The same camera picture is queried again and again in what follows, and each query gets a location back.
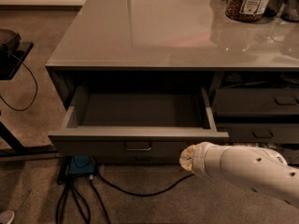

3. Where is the left bottom drawer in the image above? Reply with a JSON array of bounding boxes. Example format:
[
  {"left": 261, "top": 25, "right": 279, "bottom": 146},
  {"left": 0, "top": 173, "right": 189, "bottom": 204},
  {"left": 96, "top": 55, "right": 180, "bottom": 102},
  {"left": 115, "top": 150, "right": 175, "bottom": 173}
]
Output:
[{"left": 94, "top": 156, "right": 178, "bottom": 164}]

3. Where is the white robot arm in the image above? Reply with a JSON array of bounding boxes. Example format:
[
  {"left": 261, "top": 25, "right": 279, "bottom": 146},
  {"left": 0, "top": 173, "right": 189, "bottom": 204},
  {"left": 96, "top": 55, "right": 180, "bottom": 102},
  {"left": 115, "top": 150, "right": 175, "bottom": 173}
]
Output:
[{"left": 179, "top": 142, "right": 299, "bottom": 208}]

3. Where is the jar of nuts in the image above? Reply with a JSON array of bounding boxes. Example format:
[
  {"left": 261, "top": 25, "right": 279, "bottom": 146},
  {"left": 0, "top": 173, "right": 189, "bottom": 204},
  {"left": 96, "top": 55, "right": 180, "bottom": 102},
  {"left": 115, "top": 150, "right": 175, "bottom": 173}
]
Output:
[{"left": 225, "top": 0, "right": 269, "bottom": 22}]

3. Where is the blue power box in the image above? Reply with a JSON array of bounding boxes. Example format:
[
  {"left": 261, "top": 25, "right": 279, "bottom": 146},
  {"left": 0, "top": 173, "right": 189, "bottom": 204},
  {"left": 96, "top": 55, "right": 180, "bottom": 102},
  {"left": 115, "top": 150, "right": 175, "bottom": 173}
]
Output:
[{"left": 69, "top": 156, "right": 95, "bottom": 175}]

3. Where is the grey cabinet counter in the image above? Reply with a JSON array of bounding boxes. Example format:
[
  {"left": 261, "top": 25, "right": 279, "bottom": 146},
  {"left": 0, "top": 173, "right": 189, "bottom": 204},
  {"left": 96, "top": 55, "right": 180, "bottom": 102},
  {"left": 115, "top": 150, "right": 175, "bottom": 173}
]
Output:
[{"left": 47, "top": 0, "right": 299, "bottom": 105}]

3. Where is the white shoe tip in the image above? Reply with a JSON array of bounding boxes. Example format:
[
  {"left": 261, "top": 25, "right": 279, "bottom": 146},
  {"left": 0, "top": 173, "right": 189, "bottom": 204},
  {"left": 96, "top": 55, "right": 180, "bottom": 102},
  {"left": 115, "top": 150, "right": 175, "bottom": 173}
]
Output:
[{"left": 0, "top": 210, "right": 15, "bottom": 224}]

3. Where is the black cable bundle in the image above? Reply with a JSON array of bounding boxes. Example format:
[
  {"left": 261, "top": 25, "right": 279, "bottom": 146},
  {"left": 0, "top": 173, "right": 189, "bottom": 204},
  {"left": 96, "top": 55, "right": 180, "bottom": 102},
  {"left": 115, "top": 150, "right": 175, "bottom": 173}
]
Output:
[{"left": 55, "top": 175, "right": 111, "bottom": 224}]

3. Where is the thick black floor cable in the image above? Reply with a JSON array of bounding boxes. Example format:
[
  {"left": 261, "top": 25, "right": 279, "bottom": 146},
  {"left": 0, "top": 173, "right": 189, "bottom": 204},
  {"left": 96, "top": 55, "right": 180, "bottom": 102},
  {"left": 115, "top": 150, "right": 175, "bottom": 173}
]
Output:
[{"left": 96, "top": 168, "right": 195, "bottom": 198}]

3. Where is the thin black cable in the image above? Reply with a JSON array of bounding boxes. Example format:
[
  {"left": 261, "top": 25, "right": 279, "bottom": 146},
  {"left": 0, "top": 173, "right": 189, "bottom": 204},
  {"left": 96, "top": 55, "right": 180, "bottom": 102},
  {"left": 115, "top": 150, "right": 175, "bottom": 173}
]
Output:
[{"left": 0, "top": 53, "right": 39, "bottom": 112}]

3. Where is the grey top drawer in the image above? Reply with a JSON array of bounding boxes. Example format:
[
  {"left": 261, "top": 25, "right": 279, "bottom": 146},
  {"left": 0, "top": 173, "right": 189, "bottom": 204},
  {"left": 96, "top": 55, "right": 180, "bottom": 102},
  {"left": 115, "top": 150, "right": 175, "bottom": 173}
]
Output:
[{"left": 49, "top": 87, "right": 228, "bottom": 158}]

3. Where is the dark device on stand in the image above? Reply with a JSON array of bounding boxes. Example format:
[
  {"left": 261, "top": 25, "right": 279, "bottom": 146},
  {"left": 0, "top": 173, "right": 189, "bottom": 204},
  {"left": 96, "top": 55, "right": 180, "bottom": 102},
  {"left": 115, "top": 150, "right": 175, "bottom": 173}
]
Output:
[{"left": 0, "top": 29, "right": 21, "bottom": 54}]

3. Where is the right middle drawer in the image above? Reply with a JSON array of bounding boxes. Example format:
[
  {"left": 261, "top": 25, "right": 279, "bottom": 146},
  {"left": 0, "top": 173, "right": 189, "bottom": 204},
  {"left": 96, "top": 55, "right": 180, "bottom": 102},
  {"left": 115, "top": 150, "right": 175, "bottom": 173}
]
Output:
[{"left": 217, "top": 123, "right": 299, "bottom": 144}]

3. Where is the black side stand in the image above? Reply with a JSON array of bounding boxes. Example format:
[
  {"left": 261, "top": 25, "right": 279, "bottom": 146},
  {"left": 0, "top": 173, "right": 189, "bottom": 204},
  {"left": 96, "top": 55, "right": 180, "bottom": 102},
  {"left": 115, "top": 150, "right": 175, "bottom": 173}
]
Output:
[{"left": 0, "top": 41, "right": 57, "bottom": 158}]

